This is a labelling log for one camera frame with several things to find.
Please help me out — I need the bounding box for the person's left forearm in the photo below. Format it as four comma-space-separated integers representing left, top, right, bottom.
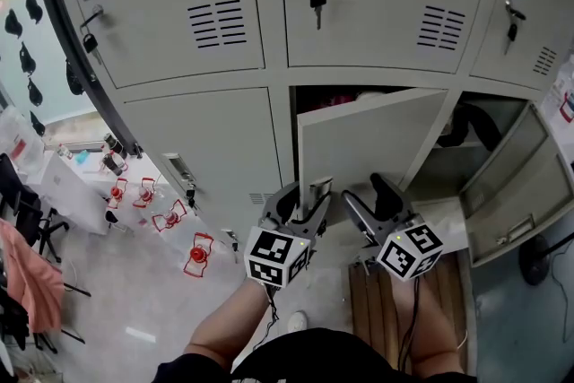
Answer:
183, 279, 276, 374

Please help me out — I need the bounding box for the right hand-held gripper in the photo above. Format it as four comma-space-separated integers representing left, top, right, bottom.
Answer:
341, 172, 445, 283

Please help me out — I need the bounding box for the wooden slatted platform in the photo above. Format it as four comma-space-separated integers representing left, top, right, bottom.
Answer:
348, 253, 473, 376

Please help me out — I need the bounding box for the person's right forearm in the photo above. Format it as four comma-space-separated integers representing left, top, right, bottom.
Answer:
394, 271, 468, 376

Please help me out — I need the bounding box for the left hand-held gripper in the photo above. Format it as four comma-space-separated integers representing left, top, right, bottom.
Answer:
244, 181, 333, 291

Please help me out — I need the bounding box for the black stanchion base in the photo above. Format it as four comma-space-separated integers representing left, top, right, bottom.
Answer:
518, 231, 574, 287

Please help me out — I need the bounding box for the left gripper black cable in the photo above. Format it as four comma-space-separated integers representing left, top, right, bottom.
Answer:
251, 283, 283, 352

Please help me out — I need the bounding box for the dark bottle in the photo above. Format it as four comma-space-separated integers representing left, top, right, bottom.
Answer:
102, 132, 126, 154
99, 151, 130, 178

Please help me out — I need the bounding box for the clear water jug red cap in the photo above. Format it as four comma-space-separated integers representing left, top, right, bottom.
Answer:
182, 231, 215, 279
151, 198, 189, 233
106, 177, 130, 211
132, 176, 157, 210

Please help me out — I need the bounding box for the white paper notice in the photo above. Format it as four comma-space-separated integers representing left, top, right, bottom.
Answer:
539, 53, 574, 126

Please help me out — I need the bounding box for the pink cloth item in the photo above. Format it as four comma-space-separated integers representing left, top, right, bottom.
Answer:
312, 91, 356, 112

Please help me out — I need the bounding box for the grey steel locker cabinet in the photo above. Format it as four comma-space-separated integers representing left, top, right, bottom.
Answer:
33, 0, 574, 279

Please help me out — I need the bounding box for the person's black shirt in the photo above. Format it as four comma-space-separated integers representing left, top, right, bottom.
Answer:
151, 326, 479, 383

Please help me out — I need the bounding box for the salmon pink cloth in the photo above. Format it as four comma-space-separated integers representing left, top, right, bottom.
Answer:
0, 217, 66, 334

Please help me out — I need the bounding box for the black clothing bundle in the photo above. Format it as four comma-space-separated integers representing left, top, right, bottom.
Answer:
436, 101, 504, 152

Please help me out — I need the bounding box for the group of black window stickers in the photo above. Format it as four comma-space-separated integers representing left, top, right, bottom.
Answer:
3, 0, 86, 138

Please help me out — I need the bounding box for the grey metal locker door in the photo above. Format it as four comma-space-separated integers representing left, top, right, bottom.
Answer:
297, 87, 449, 217
457, 101, 574, 268

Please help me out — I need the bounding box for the black office chair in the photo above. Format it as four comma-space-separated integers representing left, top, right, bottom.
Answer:
0, 152, 72, 265

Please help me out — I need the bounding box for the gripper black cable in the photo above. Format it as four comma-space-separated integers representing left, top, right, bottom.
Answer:
397, 276, 423, 374
251, 283, 283, 352

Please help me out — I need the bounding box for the white table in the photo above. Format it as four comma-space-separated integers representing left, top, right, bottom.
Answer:
38, 149, 114, 236

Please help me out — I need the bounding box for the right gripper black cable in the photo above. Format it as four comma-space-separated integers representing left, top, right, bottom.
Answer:
397, 276, 423, 374

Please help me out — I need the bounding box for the person's white shoe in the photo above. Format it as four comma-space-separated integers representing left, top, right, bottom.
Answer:
286, 309, 309, 334

